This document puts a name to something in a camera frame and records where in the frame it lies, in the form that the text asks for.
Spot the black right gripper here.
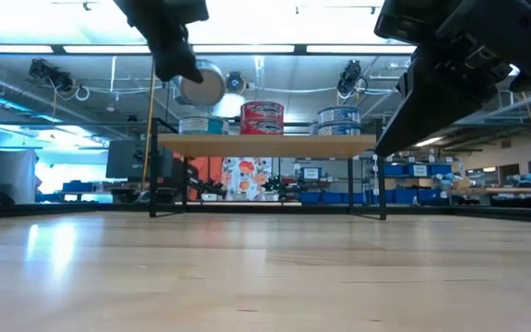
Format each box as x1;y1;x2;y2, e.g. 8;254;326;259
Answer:
373;0;531;159

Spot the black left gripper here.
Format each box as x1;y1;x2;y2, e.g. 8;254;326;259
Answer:
112;0;210;86

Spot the teal tuna can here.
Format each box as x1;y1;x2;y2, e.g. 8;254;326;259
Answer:
178;116;230;136
171;58;227;108

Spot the wooden shelf with black legs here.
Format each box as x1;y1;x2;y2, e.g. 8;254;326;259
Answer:
148;117;387;221

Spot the black computer monitor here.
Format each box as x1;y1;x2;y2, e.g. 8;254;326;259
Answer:
105;139;174;181

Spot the orange partition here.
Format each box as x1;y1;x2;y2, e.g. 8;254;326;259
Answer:
172;156;224;199

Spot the person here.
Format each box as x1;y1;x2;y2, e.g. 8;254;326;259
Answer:
221;156;275;202
0;147;40;204

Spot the black metal table frame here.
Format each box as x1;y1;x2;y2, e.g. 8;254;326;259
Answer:
0;201;531;225

